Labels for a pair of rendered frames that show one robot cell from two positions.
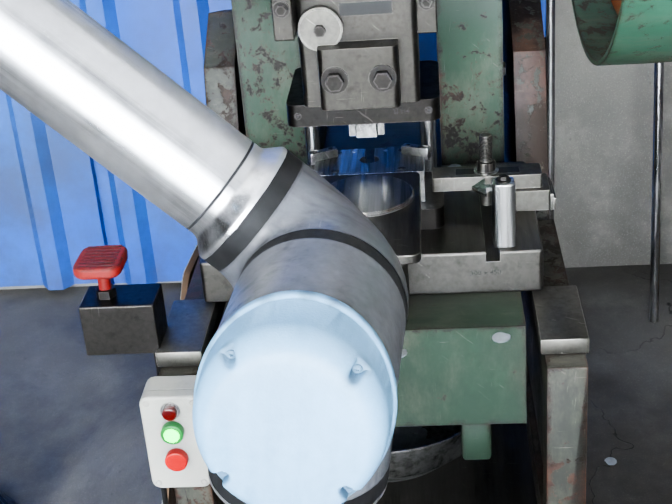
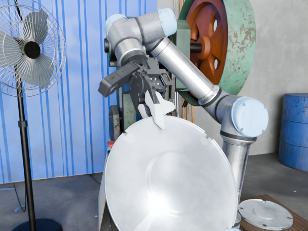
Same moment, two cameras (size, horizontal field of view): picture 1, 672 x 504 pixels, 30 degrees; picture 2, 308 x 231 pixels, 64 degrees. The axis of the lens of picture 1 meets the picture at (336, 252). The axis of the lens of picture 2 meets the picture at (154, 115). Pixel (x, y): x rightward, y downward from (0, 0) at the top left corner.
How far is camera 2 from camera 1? 0.64 m
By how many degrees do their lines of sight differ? 26
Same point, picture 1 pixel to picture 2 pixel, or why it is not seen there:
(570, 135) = not seen: hidden behind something
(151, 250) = (73, 167)
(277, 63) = (131, 111)
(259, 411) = (249, 114)
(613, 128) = not seen: hidden behind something
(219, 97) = (116, 120)
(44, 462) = (60, 212)
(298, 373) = (256, 106)
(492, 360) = not seen: hidden behind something
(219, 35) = (114, 108)
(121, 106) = (196, 71)
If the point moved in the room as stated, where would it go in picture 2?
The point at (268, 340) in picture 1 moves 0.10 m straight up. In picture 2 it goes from (250, 100) to (252, 66)
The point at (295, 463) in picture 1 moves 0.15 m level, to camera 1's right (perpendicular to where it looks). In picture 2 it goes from (255, 125) to (291, 121)
